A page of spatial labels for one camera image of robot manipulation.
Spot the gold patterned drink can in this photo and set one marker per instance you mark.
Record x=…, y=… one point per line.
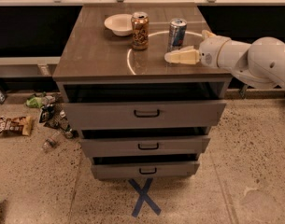
x=140, y=27

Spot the grey drawer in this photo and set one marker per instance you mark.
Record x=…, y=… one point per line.
x=125, y=147
x=144, y=115
x=148, y=170

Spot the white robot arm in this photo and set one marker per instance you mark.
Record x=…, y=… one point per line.
x=260, y=64

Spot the grey drawer cabinet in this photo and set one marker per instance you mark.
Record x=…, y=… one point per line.
x=100, y=67

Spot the green crumpled bag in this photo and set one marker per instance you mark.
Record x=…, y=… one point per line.
x=36, y=100

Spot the clear plastic bottle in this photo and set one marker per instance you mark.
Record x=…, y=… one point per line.
x=51, y=142

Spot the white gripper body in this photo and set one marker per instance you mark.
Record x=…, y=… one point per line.
x=211, y=51

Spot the white ceramic bowl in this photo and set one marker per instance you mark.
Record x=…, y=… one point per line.
x=119, y=24

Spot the blue tape cross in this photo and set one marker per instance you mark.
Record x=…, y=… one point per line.
x=143, y=197

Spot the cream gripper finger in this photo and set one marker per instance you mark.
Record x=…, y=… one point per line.
x=187, y=55
x=207, y=34

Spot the top grey drawer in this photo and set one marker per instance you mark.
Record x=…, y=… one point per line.
x=144, y=115

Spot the middle grey drawer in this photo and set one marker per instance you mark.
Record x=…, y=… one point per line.
x=125, y=147

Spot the dark snack packet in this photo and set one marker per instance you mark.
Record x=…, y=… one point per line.
x=46, y=113

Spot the silver blue Red Bull can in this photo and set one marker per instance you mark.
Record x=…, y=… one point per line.
x=177, y=29

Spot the bottom grey drawer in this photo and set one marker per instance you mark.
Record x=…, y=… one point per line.
x=148, y=170

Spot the brown snack bag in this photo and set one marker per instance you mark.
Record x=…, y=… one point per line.
x=18, y=125

